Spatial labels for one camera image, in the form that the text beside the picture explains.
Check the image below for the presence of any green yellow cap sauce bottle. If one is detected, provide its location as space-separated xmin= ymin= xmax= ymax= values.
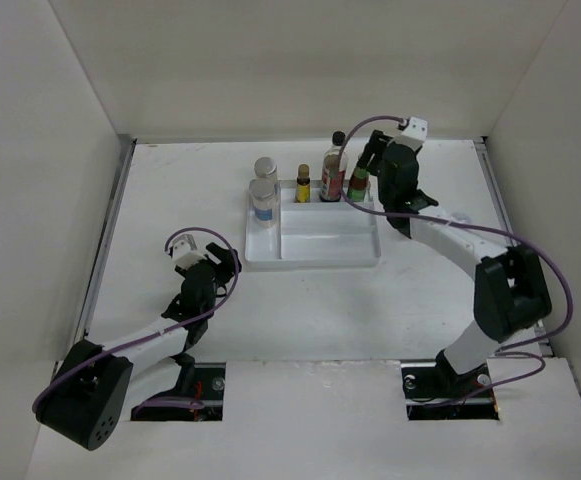
xmin=346 ymin=154 xmax=370 ymax=202

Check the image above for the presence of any tall black cap oil bottle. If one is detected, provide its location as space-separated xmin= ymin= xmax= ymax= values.
xmin=319 ymin=131 xmax=348 ymax=202

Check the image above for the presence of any small yellow label bottle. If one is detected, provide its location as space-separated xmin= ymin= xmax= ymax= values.
xmin=295 ymin=164 xmax=311 ymax=203

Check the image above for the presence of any blue label shaker jar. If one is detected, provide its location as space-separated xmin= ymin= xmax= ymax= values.
xmin=254 ymin=157 xmax=278 ymax=184
xmin=249 ymin=178 xmax=277 ymax=228

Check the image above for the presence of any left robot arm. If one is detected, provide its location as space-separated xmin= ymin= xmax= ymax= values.
xmin=32 ymin=243 xmax=242 ymax=451

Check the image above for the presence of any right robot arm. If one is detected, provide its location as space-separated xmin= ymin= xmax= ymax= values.
xmin=356 ymin=130 xmax=552 ymax=400

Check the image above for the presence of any white divided organizer tray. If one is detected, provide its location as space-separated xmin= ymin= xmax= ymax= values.
xmin=244 ymin=180 xmax=381 ymax=271

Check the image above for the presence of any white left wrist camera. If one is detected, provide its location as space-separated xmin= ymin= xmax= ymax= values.
xmin=165 ymin=233 xmax=206 ymax=275

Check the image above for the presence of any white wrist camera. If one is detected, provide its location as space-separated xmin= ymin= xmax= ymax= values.
xmin=394 ymin=117 xmax=428 ymax=151
xmin=165 ymin=233 xmax=206 ymax=275

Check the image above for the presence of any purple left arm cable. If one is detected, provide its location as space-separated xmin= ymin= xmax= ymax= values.
xmin=31 ymin=227 xmax=241 ymax=421

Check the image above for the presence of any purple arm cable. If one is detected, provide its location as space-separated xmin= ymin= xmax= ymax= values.
xmin=337 ymin=114 xmax=574 ymax=401
xmin=31 ymin=227 xmax=241 ymax=421

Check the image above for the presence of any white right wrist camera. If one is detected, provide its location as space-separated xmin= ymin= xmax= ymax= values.
xmin=394 ymin=117 xmax=428 ymax=151

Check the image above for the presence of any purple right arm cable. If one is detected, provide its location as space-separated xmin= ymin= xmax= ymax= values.
xmin=337 ymin=114 xmax=574 ymax=401

